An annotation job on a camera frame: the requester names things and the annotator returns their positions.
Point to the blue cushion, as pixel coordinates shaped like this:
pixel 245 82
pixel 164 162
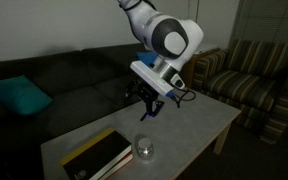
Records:
pixel 147 58

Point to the red bottom book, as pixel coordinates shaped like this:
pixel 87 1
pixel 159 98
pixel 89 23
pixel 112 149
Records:
pixel 118 166

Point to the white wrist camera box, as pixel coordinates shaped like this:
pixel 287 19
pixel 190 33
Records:
pixel 151 78

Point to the grey marble coffee table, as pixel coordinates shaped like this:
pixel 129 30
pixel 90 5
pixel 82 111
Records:
pixel 179 134

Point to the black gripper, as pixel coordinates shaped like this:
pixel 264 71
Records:
pixel 147 94

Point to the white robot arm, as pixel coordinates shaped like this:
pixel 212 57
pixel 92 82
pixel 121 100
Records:
pixel 174 40

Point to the black yellow-spined top book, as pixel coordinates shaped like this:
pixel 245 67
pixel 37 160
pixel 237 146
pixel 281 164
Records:
pixel 93 159

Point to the striped armchair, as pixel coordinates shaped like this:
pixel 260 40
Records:
pixel 253 77

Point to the window blinds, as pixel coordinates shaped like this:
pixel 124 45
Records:
pixel 265 20

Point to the dark grey fabric sofa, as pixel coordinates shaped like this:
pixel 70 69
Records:
pixel 84 85

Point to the teal cushion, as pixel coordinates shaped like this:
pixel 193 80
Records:
pixel 22 96

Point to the silver round metal weight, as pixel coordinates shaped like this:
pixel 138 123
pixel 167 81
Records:
pixel 145 147

